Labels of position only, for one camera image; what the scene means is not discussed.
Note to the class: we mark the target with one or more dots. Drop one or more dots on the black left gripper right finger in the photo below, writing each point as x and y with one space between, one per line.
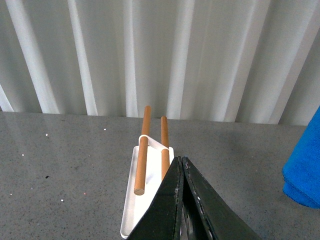
207 216

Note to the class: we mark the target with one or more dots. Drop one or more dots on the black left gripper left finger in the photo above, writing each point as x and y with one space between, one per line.
163 218

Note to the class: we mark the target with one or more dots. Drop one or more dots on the blue microfiber cloth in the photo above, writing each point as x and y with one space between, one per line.
301 172

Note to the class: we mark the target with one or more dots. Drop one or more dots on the white towel rack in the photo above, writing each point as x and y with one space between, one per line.
150 162

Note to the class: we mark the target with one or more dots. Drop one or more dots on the white pleated curtain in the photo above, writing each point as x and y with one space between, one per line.
254 61

